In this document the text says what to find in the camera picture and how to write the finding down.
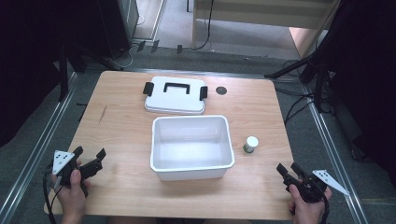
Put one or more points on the black cabinet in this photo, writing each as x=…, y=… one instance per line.
x=106, y=25

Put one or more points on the black tripod stand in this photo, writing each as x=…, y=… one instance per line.
x=317, y=81

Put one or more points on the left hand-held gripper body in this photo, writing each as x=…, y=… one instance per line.
x=63, y=161

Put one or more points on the white plastic storage box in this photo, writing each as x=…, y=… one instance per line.
x=191, y=149

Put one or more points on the person's left hand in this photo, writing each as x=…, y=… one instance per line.
x=73, y=196

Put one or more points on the black stand pole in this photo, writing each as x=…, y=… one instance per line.
x=63, y=77

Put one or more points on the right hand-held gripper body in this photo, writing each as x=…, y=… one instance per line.
x=309, y=188

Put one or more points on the black round table grommet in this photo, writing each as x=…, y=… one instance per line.
x=221, y=90

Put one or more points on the light wooden furniture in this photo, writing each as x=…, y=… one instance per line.
x=264, y=14

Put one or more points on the person's right hand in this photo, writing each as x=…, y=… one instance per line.
x=308, y=211

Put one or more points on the metal floor rail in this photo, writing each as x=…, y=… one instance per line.
x=37, y=140
x=333, y=149

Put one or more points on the black curtain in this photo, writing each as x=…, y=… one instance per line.
x=370, y=77
x=25, y=62

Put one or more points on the small white-capped bottle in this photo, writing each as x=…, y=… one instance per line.
x=250, y=143

